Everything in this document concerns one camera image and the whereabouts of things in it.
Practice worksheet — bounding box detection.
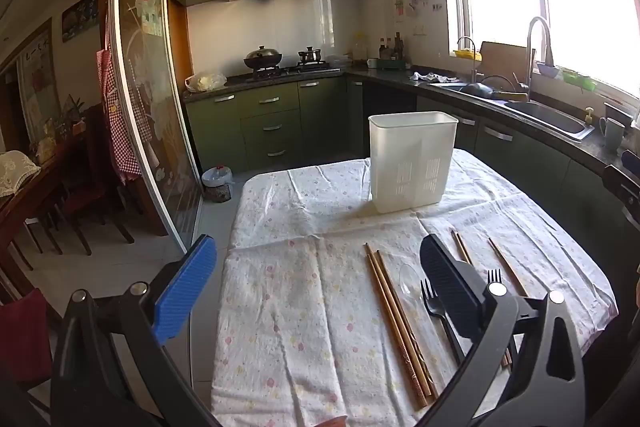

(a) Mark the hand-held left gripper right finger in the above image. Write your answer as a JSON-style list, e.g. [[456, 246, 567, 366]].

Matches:
[[415, 234, 586, 427]]

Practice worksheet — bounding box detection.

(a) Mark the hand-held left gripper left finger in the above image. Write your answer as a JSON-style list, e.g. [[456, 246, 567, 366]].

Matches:
[[50, 234, 223, 427]]

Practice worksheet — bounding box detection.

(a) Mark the black plastic fork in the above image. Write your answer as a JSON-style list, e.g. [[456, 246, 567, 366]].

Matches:
[[420, 278, 466, 365]]

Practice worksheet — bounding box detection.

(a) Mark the clear plastic spoon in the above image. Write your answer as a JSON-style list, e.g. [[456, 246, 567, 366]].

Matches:
[[399, 264, 431, 308]]

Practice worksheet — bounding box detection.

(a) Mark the wooden chopstick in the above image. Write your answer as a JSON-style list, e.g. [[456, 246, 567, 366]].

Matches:
[[488, 237, 530, 299], [364, 242, 427, 409], [376, 250, 439, 400], [451, 230, 514, 370], [369, 244, 432, 406]]

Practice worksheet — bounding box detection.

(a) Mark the white plastic utensil holder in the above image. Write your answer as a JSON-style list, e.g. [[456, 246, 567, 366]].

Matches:
[[368, 111, 459, 214]]

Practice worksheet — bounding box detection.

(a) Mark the grey mug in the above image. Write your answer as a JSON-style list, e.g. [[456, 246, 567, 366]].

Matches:
[[599, 117, 626, 154]]

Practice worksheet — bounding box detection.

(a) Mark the steel kitchen sink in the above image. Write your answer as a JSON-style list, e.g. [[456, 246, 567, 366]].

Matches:
[[432, 79, 596, 142]]

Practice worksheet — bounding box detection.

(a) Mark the green bowl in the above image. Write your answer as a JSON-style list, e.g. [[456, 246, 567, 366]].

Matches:
[[562, 69, 598, 92]]

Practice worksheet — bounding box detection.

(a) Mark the plastic water jug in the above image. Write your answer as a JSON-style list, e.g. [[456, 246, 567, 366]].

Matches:
[[201, 166, 235, 202]]

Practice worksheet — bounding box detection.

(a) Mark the floral white tablecloth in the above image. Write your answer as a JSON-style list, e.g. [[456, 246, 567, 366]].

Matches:
[[210, 147, 618, 427]]

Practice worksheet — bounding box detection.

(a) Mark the dark wooden chair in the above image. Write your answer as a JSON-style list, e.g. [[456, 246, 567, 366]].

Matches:
[[50, 104, 136, 258]]

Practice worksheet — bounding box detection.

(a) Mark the tall steel faucet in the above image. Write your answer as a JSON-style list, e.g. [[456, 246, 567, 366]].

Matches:
[[525, 17, 555, 100]]

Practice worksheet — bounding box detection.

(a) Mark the wooden cutting board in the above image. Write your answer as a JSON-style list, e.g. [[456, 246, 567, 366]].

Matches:
[[480, 41, 537, 85]]

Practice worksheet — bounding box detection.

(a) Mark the wooden dining table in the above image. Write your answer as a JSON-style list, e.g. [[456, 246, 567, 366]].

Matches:
[[0, 142, 86, 298]]

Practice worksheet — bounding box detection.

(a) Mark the red cushioned wooden chair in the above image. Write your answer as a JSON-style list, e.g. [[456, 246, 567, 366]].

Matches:
[[0, 289, 48, 383]]

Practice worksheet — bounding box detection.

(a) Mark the red checkered apron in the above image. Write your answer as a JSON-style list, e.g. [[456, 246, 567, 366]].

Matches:
[[96, 14, 151, 185]]

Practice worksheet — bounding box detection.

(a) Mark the short steel faucet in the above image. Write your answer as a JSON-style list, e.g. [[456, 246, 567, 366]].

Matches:
[[457, 36, 483, 82]]

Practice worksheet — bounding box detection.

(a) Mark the white lace cloth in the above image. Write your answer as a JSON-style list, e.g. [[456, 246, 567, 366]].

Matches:
[[0, 150, 42, 198]]

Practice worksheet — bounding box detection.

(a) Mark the white plastic bag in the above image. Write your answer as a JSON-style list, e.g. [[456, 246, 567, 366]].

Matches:
[[185, 73, 227, 92]]

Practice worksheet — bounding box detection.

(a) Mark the glass sliding door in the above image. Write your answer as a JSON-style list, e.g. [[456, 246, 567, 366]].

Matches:
[[107, 0, 203, 253]]

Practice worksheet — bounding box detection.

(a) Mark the grey dish cloth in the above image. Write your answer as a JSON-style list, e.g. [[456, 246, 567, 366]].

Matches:
[[410, 71, 458, 84]]

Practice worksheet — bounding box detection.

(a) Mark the black wok with lid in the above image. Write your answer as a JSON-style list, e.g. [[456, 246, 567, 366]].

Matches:
[[243, 47, 283, 72]]

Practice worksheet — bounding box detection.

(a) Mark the black gas stove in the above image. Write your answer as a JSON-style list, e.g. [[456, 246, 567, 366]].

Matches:
[[245, 62, 342, 80]]

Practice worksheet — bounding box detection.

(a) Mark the dark pan with wooden handle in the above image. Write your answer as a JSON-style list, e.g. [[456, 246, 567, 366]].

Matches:
[[460, 82, 529, 102]]

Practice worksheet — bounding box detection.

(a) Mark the hanging wall scroll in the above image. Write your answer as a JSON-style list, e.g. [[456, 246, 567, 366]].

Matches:
[[15, 29, 61, 142]]

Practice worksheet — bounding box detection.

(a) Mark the dark wall poster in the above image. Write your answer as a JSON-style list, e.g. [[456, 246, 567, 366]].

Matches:
[[61, 0, 100, 42]]

